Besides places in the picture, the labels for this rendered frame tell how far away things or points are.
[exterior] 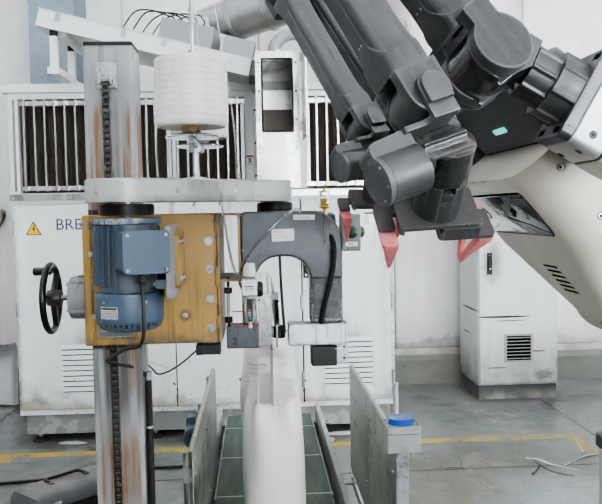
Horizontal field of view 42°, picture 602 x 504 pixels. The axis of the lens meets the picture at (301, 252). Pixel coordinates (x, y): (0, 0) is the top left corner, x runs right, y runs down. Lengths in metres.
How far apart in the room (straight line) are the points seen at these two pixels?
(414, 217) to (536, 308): 4.76
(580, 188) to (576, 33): 5.39
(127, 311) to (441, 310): 4.58
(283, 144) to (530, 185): 3.05
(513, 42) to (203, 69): 0.90
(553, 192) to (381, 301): 3.60
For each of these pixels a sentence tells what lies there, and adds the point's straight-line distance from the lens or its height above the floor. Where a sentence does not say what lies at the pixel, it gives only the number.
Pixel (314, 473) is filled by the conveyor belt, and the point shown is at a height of 0.38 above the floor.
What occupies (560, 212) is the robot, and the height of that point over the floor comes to 1.33.
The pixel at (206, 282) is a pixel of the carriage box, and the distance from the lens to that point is 1.91.
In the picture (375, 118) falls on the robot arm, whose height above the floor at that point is 1.51.
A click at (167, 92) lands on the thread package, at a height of 1.60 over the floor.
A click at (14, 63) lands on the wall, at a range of 6.27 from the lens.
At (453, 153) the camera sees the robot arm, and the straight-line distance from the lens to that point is 0.89.
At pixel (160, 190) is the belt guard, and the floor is 1.39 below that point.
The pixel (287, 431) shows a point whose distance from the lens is 2.21.
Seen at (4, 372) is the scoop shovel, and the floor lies 0.23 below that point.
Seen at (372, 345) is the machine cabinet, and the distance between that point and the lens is 4.73.
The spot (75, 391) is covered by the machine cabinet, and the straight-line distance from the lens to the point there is 4.86.
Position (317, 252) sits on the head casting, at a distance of 1.90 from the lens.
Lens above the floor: 1.34
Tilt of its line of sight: 3 degrees down
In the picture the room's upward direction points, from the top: 1 degrees counter-clockwise
